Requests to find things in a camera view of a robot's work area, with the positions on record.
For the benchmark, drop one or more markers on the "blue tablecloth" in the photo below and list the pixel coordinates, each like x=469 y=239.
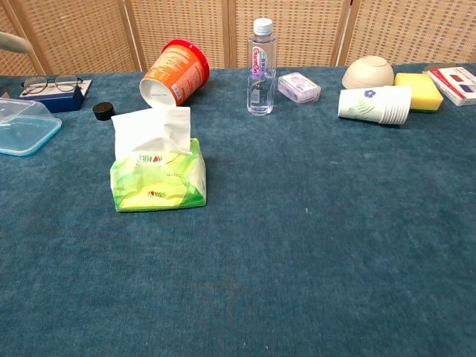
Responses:
x=260 y=241

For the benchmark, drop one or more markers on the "green tissue pack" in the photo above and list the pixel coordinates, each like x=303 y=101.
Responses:
x=158 y=182

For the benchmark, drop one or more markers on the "white tissue sheet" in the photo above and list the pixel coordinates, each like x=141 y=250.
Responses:
x=148 y=130

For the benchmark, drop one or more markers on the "purple clear soap box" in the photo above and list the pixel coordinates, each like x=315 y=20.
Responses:
x=298 y=86

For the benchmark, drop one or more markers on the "clear plastic water bottle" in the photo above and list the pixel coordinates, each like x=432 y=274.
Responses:
x=261 y=70

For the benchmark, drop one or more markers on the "orange red noodle cup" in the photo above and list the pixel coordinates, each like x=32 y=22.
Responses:
x=177 y=72

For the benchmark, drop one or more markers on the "woven rattan folding screen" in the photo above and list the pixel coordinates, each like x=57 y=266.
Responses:
x=238 y=33

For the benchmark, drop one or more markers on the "black round cap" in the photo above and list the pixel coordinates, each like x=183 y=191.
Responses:
x=103 y=110

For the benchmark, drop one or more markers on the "stack of paper cups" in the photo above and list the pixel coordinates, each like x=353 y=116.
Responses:
x=375 y=105

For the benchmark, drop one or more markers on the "beige upturned bowl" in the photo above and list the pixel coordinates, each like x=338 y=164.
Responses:
x=368 y=73

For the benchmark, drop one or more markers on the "dark blue glasses case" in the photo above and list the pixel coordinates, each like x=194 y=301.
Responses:
x=56 y=99

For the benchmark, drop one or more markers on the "yellow sponge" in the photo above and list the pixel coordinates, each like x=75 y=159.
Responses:
x=420 y=90

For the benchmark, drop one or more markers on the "eyeglasses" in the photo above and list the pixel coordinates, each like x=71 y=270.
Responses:
x=52 y=83

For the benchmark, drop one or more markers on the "clear blue plastic container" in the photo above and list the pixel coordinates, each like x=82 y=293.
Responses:
x=24 y=128

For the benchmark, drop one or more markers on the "white red card box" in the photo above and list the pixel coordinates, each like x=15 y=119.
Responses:
x=455 y=84

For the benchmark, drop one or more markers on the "grey object at edge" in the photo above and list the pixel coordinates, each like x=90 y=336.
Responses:
x=13 y=42

